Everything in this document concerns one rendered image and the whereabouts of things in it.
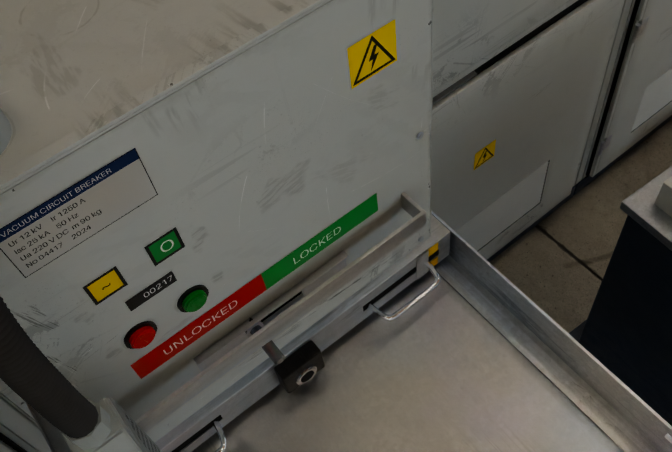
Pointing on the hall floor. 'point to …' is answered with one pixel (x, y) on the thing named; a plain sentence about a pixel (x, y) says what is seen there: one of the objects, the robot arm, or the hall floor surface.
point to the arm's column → (636, 317)
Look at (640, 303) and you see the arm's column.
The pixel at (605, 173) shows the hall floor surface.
